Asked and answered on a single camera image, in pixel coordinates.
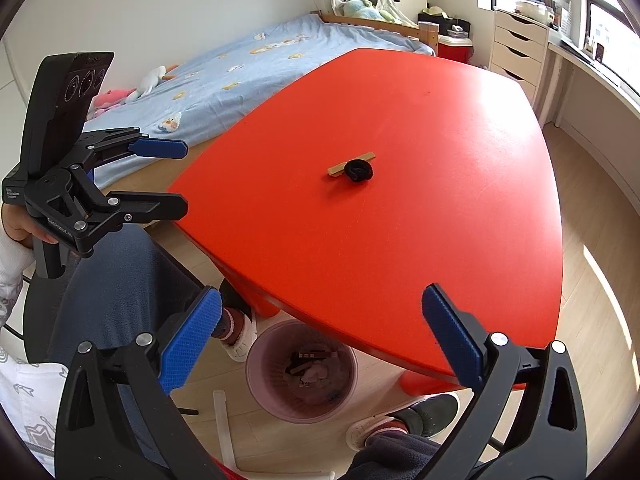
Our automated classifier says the right shoe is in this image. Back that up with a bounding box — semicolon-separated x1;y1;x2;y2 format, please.
345;393;460;451

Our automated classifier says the black fuzzy ball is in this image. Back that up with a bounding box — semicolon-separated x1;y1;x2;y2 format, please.
343;158;373;182

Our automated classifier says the white long desk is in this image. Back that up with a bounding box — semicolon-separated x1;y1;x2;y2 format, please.
536;44;639;208

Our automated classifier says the black camera box left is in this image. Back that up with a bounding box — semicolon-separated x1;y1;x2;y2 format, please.
20;52;114;178

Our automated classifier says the shoe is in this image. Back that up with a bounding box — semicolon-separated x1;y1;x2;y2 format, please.
212;280;257;363
345;393;460;451

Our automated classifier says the person's left hand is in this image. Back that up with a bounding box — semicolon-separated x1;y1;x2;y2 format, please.
1;204;58;248

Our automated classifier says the red plastic table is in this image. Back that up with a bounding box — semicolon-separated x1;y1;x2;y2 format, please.
171;49;563;393

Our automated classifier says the left shoe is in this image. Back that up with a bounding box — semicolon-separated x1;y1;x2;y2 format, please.
212;280;257;363

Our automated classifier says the wooden clothespin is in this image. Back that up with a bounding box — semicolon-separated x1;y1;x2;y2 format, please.
328;152;375;182

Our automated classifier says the pink plush toy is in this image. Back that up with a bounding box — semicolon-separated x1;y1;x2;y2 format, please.
87;88;134;120

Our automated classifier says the white drawer unit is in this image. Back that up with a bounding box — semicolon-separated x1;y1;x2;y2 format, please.
489;10;549;106

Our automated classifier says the red cooler box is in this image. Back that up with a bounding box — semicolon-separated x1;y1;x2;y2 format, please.
437;35;474;64

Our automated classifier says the black binder clip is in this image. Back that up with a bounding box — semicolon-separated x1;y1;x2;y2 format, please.
285;351;336;376

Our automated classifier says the white plush toy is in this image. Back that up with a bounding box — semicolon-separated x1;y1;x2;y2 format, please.
137;65;166;98

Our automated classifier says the pink waste basket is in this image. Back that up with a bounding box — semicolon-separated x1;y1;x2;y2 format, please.
245;320;358;425

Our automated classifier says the bed with blue sheet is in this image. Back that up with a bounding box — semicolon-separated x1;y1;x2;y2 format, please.
81;12;442;191

